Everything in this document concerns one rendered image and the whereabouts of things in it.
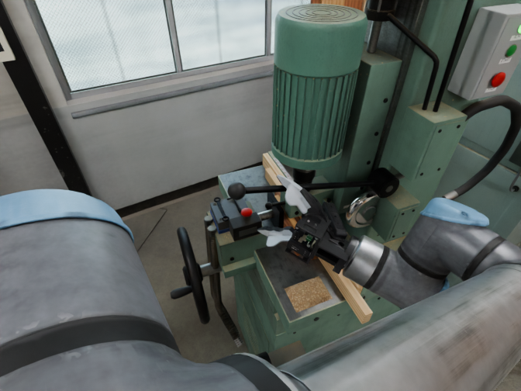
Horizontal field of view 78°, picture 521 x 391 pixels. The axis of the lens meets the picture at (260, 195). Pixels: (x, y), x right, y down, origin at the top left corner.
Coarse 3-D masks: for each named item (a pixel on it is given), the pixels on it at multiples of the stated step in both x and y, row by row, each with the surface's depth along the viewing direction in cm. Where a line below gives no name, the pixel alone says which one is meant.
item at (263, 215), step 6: (270, 192) 94; (270, 198) 93; (270, 210) 93; (276, 210) 90; (282, 210) 88; (264, 216) 92; (270, 216) 92; (276, 216) 92; (282, 216) 89; (276, 222) 93; (282, 222) 91
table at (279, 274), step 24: (264, 168) 119; (264, 192) 108; (240, 264) 90; (264, 264) 86; (288, 264) 86; (312, 264) 86; (336, 288) 81; (288, 312) 76; (312, 312) 76; (336, 312) 80
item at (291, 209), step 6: (312, 180) 92; (318, 180) 92; (324, 180) 92; (282, 192) 90; (312, 192) 88; (318, 192) 88; (324, 192) 88; (330, 192) 89; (282, 198) 91; (318, 198) 89; (324, 198) 90; (330, 198) 91; (288, 210) 89; (294, 210) 88; (288, 216) 90; (294, 216) 90
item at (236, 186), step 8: (384, 168) 77; (368, 176) 78; (376, 176) 76; (384, 176) 75; (392, 176) 75; (400, 176) 78; (232, 184) 60; (240, 184) 60; (304, 184) 68; (312, 184) 68; (320, 184) 69; (328, 184) 70; (336, 184) 71; (344, 184) 72; (352, 184) 73; (360, 184) 74; (368, 184) 75; (376, 184) 76; (384, 184) 74; (392, 184) 75; (232, 192) 60; (240, 192) 60; (248, 192) 62; (256, 192) 63; (376, 192) 76; (384, 192) 76; (392, 192) 77
